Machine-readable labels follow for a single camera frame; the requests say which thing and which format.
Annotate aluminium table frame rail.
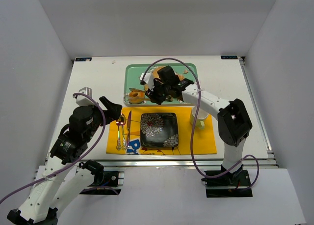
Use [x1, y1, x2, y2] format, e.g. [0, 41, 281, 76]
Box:
[98, 154, 278, 170]

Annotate left blue corner label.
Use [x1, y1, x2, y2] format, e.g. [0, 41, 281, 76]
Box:
[75, 57, 92, 62]

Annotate yellow printed placemat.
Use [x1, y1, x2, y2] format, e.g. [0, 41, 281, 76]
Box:
[106, 107, 217, 156]

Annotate black floral square plate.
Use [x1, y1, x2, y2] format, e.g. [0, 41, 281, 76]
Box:
[140, 112, 179, 148]

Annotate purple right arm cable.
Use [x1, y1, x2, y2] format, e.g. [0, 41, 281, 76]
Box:
[143, 57, 260, 193]

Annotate sugared bundt cake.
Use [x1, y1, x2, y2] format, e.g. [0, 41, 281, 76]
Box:
[175, 74, 189, 101]

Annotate green floral tray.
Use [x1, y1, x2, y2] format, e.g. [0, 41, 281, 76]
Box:
[123, 63, 198, 107]

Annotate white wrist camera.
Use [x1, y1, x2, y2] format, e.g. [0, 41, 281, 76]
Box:
[139, 73, 155, 91]
[75, 87, 94, 106]

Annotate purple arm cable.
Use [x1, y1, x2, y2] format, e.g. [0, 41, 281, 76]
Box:
[0, 92, 107, 206]
[143, 57, 260, 193]

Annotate right blue corner label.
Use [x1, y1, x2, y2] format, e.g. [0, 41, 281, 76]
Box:
[220, 56, 238, 59]

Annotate orange glazed donut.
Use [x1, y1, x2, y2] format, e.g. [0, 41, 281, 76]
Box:
[128, 91, 145, 104]

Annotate iridescent fork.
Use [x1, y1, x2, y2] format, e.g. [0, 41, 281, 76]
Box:
[116, 116, 122, 151]

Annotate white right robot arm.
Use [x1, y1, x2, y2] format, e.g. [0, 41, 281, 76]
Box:
[140, 66, 253, 176]

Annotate iridescent knife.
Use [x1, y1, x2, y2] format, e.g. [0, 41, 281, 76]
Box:
[126, 111, 132, 148]

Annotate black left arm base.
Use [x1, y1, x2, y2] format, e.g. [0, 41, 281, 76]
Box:
[80, 170, 124, 196]

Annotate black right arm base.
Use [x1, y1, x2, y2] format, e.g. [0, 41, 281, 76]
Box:
[201, 170, 253, 198]

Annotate metal tongs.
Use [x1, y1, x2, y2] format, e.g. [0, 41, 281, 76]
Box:
[128, 87, 150, 104]

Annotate pale yellow mug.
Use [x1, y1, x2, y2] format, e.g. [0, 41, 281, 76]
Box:
[190, 106, 209, 129]

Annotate pale glazed bagel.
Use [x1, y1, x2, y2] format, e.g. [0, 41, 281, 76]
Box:
[152, 66, 164, 79]

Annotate blue corner label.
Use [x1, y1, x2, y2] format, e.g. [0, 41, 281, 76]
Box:
[75, 57, 92, 62]
[220, 56, 238, 59]

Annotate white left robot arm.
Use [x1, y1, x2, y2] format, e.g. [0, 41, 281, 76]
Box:
[7, 93, 122, 225]

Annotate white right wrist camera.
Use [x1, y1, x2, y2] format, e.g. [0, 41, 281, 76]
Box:
[139, 73, 155, 91]

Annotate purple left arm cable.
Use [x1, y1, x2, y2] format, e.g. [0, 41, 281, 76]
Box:
[0, 92, 107, 206]

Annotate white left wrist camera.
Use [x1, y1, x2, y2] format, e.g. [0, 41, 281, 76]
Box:
[75, 87, 94, 106]

